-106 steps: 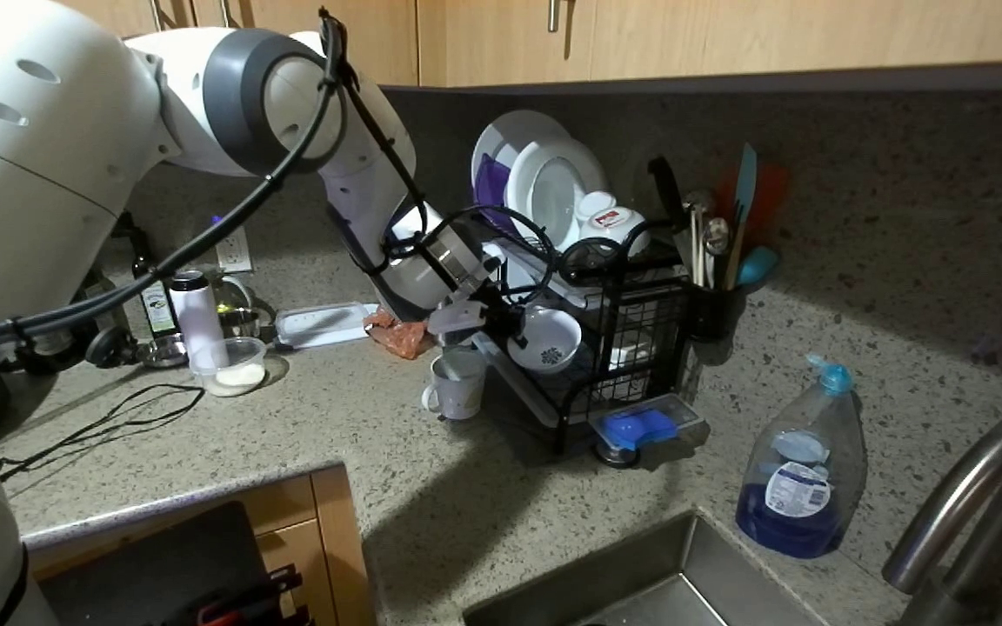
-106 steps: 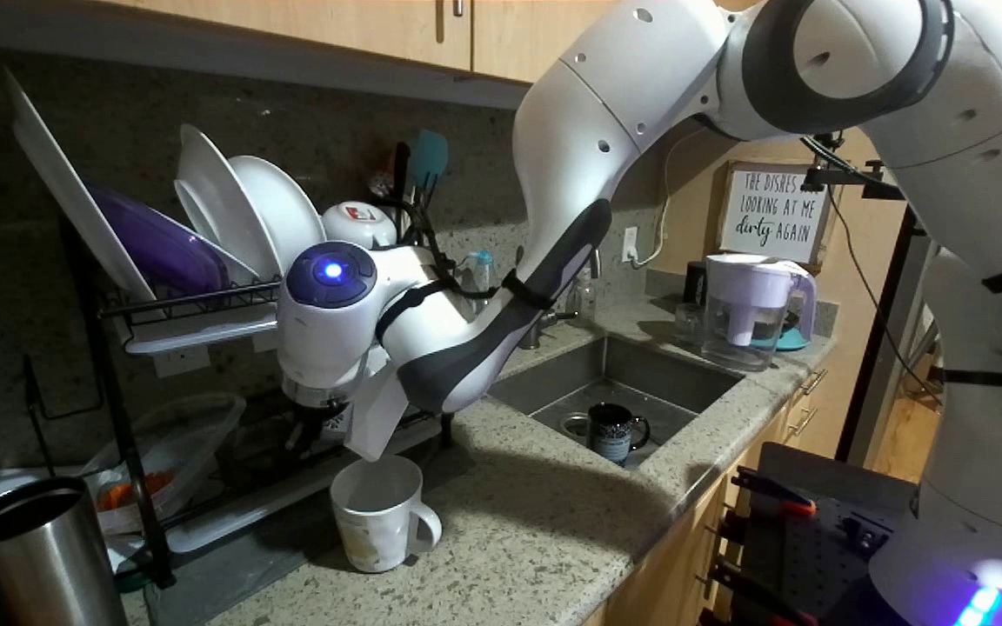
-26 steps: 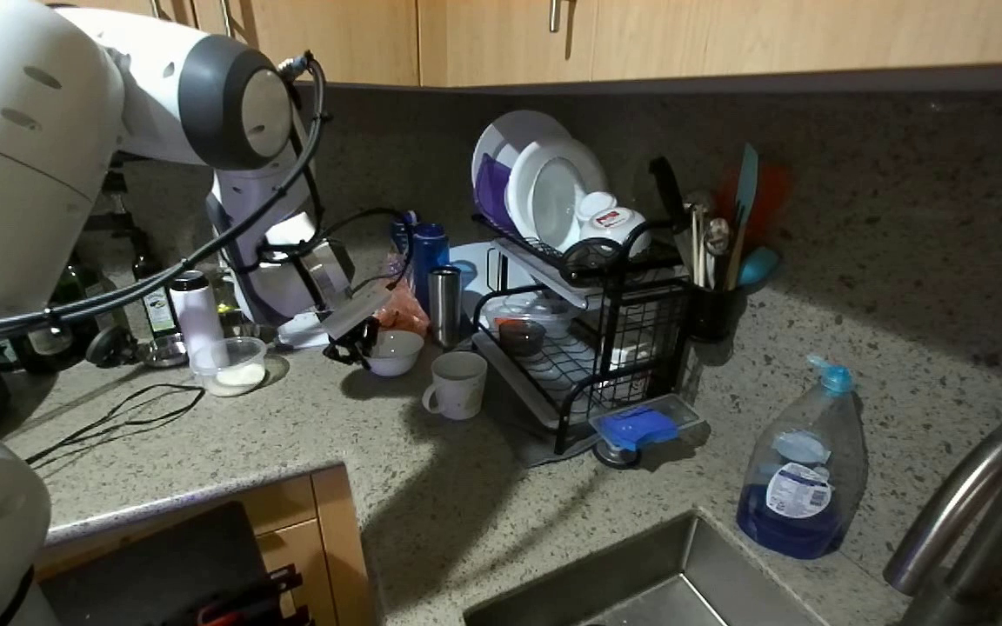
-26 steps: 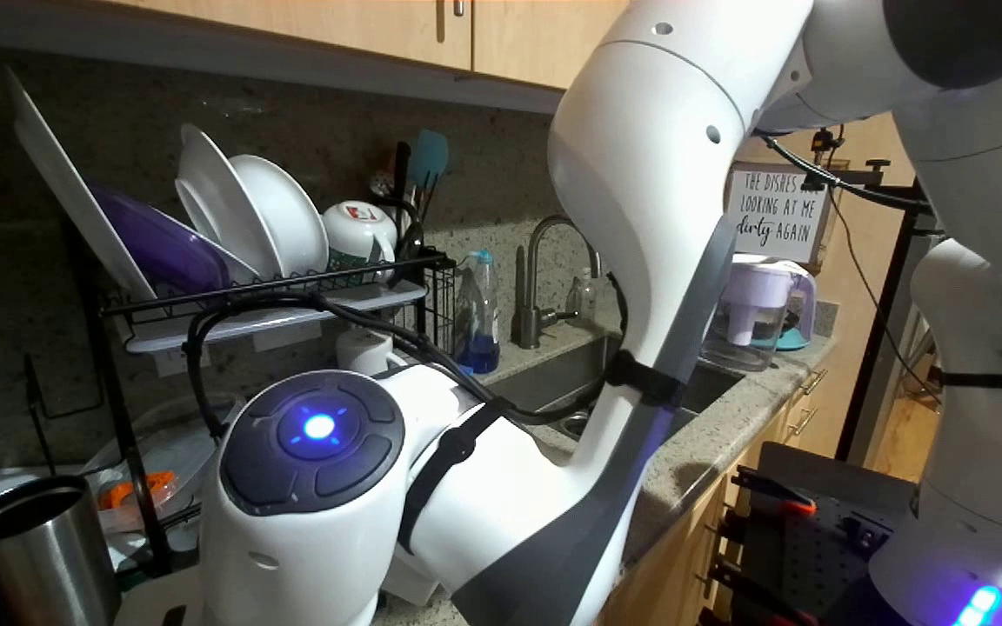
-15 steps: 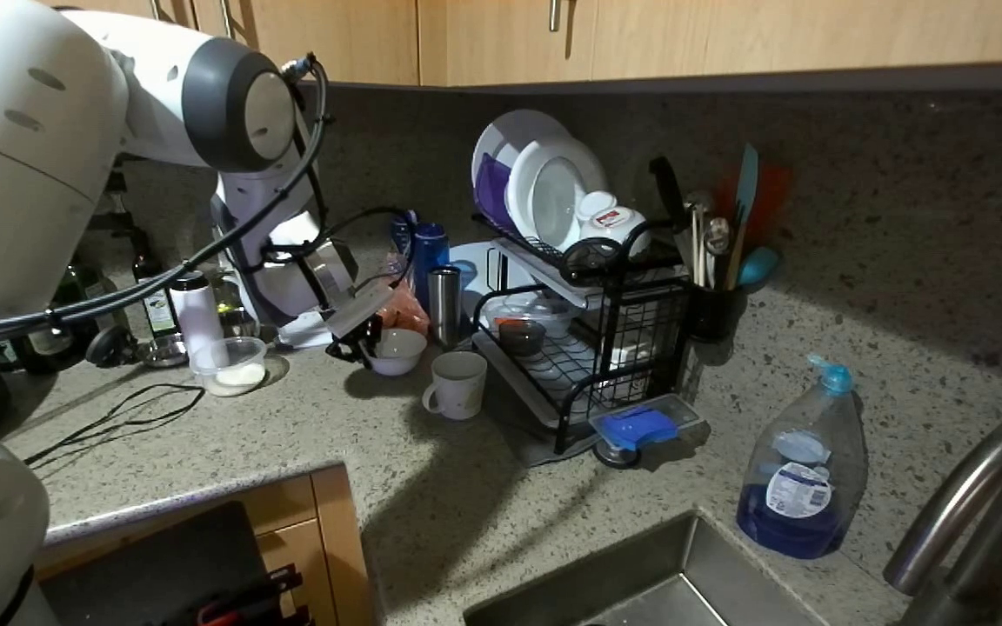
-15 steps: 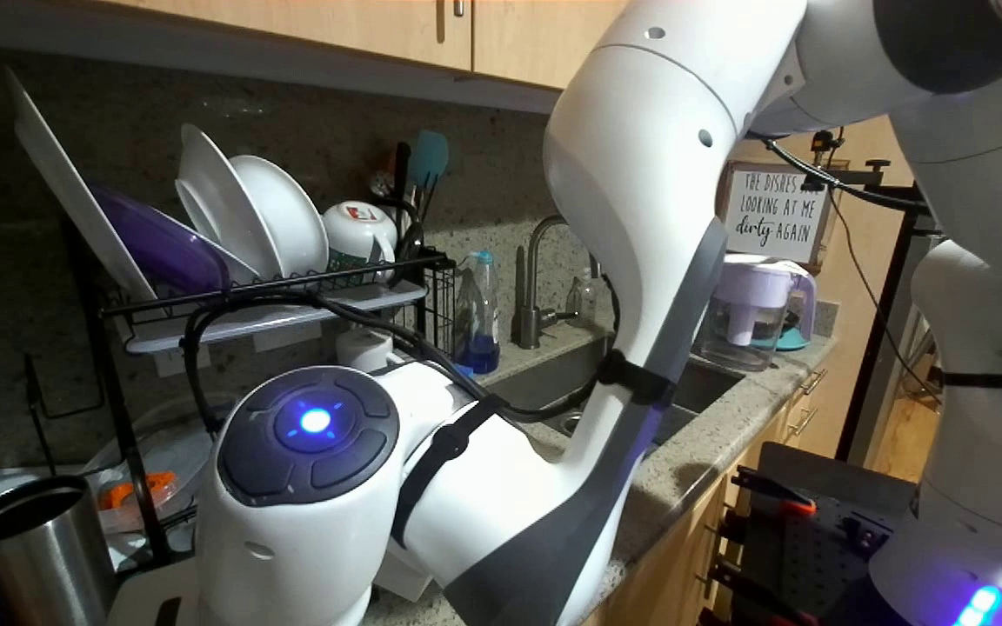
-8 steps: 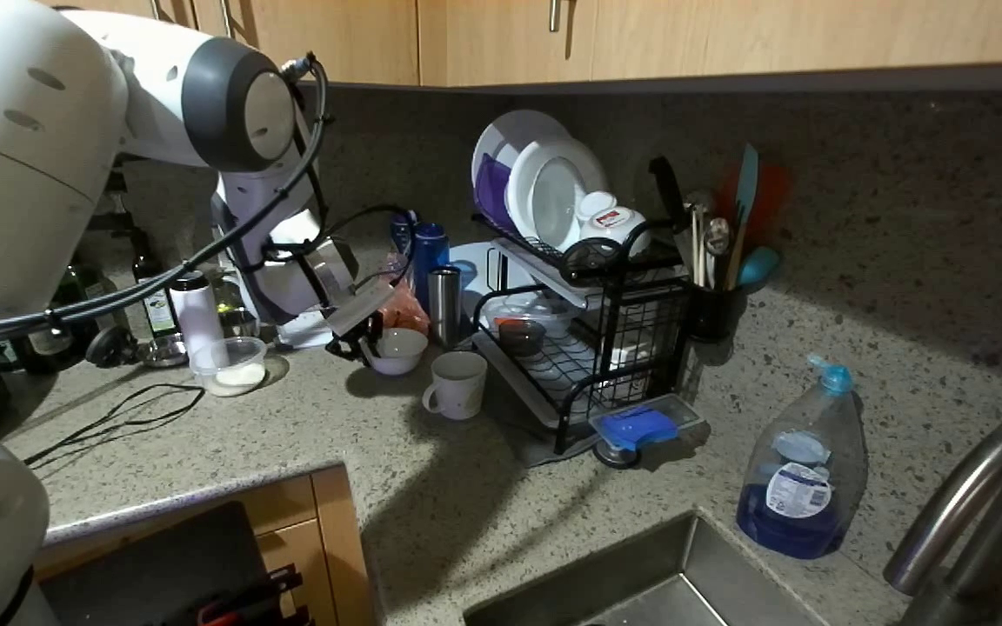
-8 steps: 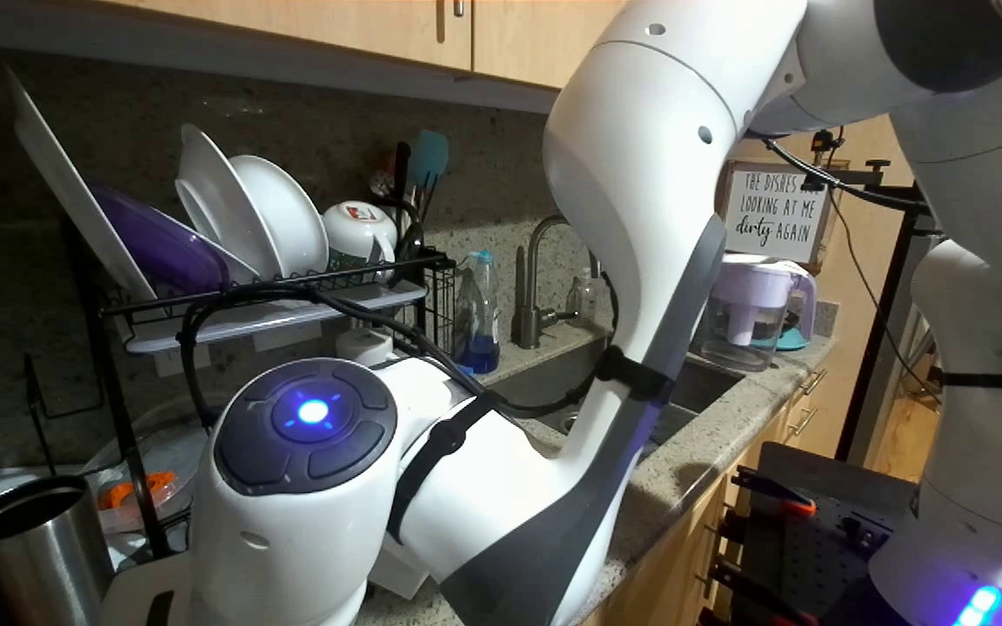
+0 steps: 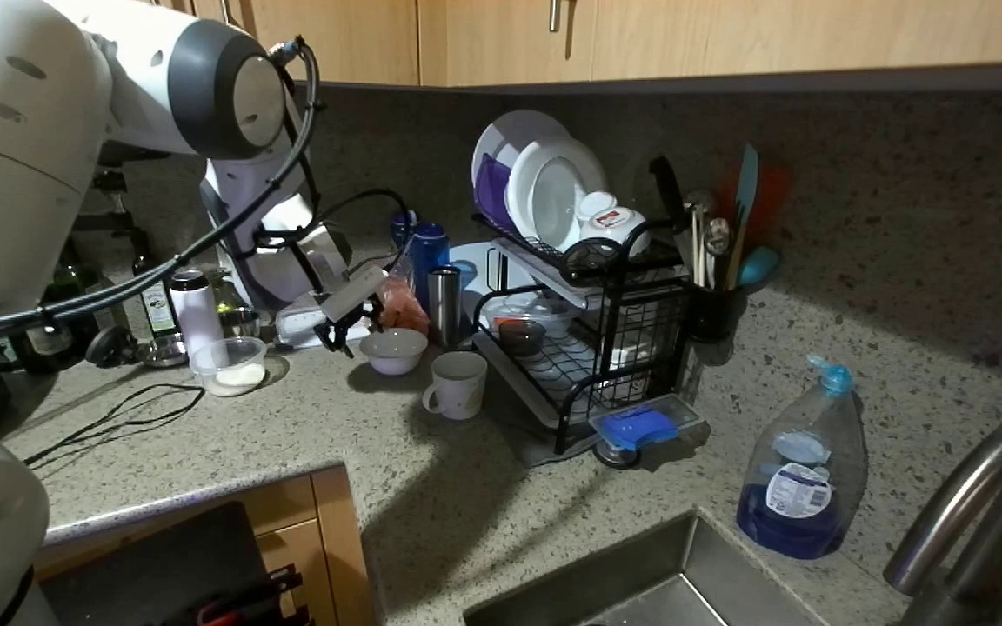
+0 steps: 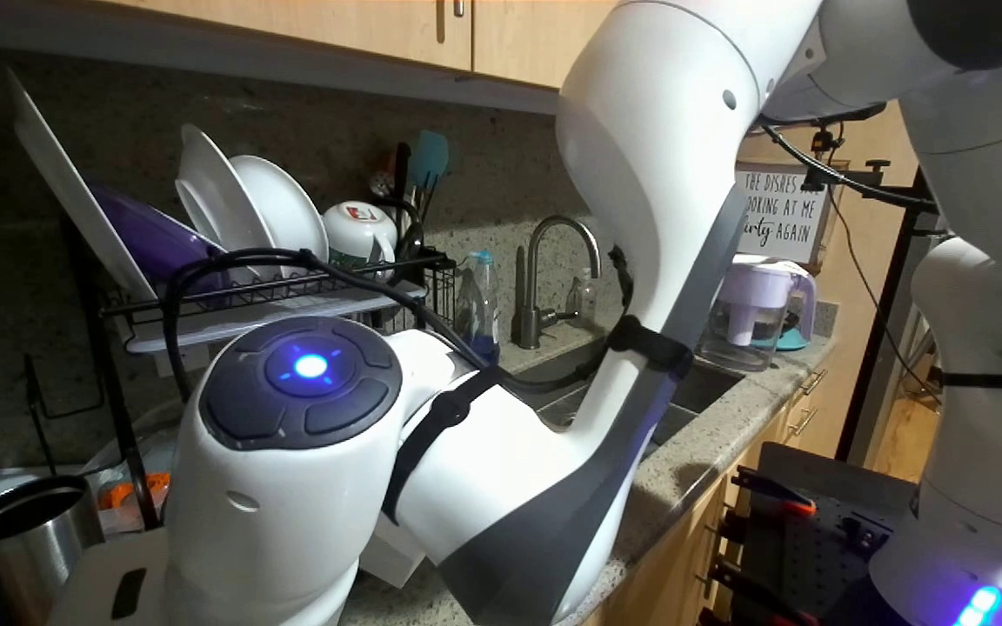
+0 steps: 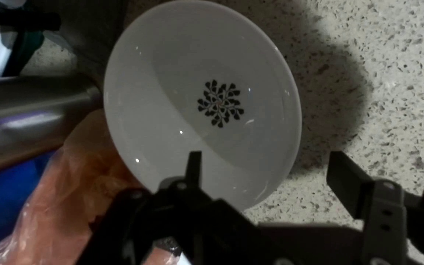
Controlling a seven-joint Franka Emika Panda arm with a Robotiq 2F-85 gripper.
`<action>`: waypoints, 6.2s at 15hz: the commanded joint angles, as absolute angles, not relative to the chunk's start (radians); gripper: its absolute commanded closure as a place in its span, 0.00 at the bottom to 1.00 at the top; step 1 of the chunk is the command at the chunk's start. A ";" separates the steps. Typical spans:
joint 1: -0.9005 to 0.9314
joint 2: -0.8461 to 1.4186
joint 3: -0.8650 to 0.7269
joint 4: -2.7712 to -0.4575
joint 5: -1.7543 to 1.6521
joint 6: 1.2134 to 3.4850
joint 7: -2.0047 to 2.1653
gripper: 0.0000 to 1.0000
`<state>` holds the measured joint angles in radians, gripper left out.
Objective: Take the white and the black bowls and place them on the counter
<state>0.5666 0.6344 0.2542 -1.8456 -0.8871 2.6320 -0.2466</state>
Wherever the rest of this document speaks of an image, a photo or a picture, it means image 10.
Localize blue dish soap bottle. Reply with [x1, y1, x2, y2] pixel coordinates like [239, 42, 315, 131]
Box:
[456, 249, 505, 360]

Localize black utensil holder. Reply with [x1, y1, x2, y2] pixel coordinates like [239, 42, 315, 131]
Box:
[422, 257, 466, 342]

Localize small glass bottle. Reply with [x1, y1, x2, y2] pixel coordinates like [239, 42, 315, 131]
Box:
[566, 268, 601, 331]

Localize steel kitchen faucet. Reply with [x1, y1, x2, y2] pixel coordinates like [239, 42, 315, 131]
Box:
[507, 213, 605, 354]

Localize white mug red print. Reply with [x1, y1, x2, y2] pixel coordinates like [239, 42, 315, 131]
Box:
[320, 198, 405, 271]

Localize teal spatula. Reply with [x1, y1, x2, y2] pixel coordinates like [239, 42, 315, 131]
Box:
[405, 124, 456, 202]

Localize white deep plate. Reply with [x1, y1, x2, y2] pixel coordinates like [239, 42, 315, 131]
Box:
[225, 150, 335, 264]

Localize white water filter pitcher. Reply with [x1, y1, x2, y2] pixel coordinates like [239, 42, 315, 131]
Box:
[712, 255, 821, 353]

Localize small teal mat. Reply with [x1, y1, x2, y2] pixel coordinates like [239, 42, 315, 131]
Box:
[752, 325, 815, 354]

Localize white framed text sign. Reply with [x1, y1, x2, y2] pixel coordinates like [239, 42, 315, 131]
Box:
[727, 162, 835, 268]

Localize wooden lower cabinet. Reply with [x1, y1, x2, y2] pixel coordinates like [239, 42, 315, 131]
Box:
[584, 370, 835, 626]

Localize white dinner plate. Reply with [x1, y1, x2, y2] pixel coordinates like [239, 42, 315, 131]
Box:
[170, 123, 282, 261]

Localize wooden upper cabinets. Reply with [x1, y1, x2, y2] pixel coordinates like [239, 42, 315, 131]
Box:
[87, 0, 757, 93]

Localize purple plate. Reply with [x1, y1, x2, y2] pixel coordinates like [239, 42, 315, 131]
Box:
[91, 185, 229, 297]

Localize black robot cart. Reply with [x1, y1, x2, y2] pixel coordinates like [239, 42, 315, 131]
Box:
[693, 437, 924, 626]

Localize translucent plastic food container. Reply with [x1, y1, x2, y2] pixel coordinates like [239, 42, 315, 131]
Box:
[79, 398, 184, 538]

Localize large white plate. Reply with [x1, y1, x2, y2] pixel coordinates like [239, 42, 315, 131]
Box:
[2, 65, 163, 306]

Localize stainless steel tumbler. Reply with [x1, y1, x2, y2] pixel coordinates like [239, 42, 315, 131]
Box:
[0, 470, 101, 626]

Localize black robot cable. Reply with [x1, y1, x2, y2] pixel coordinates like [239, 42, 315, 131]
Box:
[156, 245, 496, 412]

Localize black wire dish rack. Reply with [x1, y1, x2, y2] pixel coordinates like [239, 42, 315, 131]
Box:
[55, 213, 461, 551]

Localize black camera stand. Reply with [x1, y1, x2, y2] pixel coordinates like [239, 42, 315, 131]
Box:
[756, 101, 947, 470]

